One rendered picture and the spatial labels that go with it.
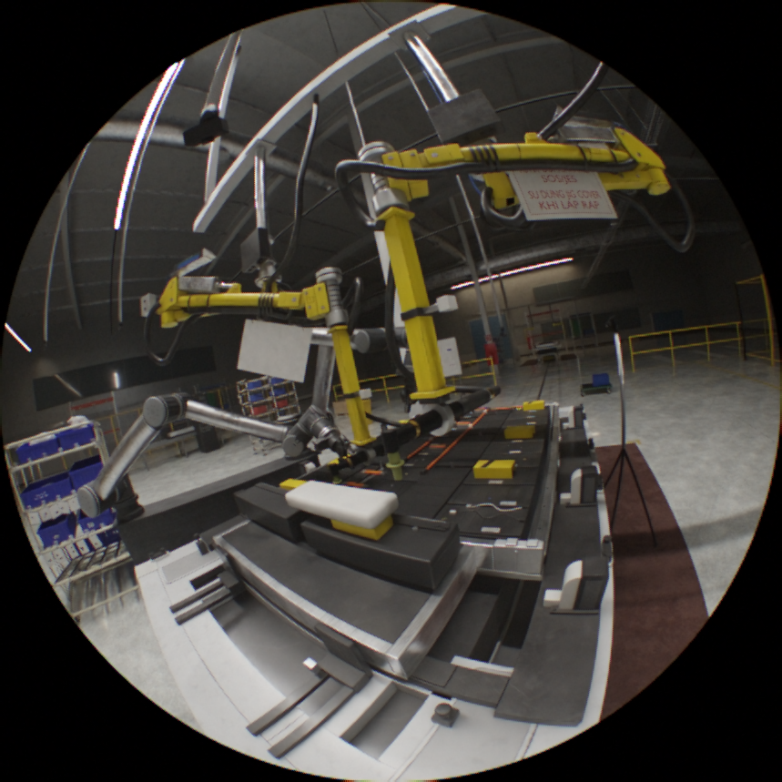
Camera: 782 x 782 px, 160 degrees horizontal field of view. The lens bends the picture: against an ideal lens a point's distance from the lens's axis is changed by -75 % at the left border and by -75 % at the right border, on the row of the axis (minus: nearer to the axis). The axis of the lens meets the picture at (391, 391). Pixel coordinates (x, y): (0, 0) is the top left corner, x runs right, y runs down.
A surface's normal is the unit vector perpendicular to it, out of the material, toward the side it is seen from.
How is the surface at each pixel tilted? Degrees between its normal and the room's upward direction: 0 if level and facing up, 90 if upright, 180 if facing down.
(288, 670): 0
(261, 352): 90
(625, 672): 0
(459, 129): 90
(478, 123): 90
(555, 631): 0
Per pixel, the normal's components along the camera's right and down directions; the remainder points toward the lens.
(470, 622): -0.20, -0.98
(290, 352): -0.02, 0.10
